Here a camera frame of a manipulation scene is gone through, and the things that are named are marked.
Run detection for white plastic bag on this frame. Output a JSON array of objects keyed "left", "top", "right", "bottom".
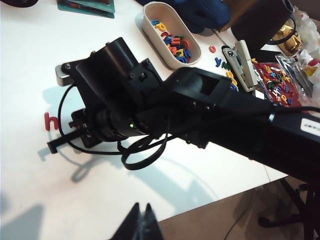
[{"left": 291, "top": 6, "right": 320, "bottom": 63}]

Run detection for beige oval tray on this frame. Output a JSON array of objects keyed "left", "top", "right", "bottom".
[{"left": 142, "top": 1, "right": 202, "bottom": 70}]

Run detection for gold foil bag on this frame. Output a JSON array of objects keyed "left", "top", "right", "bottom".
[{"left": 272, "top": 19, "right": 305, "bottom": 56}]

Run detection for clear plastic pouch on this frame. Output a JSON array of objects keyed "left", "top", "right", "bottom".
[{"left": 274, "top": 53, "right": 316, "bottom": 98}]

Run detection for blue foam slipper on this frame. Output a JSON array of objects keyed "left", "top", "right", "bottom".
[{"left": 172, "top": 0, "right": 231, "bottom": 37}]

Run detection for white stapler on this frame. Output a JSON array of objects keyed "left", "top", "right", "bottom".
[{"left": 234, "top": 39, "right": 262, "bottom": 92}]

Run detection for red letter magnet pack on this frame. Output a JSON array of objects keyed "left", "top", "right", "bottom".
[{"left": 252, "top": 62, "right": 301, "bottom": 107}]

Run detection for large black cylinder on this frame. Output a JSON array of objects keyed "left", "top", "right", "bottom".
[{"left": 229, "top": 0, "right": 297, "bottom": 52}]

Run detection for flat black cable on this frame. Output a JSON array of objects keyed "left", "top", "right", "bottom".
[{"left": 117, "top": 119, "right": 173, "bottom": 171}]

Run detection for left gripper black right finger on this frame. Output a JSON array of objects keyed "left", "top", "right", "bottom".
[{"left": 141, "top": 203, "right": 165, "bottom": 240}]

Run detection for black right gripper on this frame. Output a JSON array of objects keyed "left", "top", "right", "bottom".
[{"left": 46, "top": 108, "right": 133, "bottom": 155}]

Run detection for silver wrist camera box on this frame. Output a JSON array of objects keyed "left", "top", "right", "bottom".
[{"left": 55, "top": 64, "right": 76, "bottom": 86}]

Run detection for black mesh pen holder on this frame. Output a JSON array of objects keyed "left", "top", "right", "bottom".
[{"left": 0, "top": 0, "right": 39, "bottom": 8}]

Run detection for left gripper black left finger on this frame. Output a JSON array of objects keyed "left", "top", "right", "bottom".
[{"left": 109, "top": 202, "right": 142, "bottom": 240}]

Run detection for thin black floor cable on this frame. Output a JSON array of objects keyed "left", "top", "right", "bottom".
[{"left": 224, "top": 214, "right": 251, "bottom": 240}]

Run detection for black stand legs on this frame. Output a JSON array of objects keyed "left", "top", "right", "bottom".
[{"left": 258, "top": 174, "right": 320, "bottom": 240}]

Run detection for red letter h magnet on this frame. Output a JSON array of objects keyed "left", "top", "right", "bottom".
[{"left": 44, "top": 112, "right": 60, "bottom": 132}]

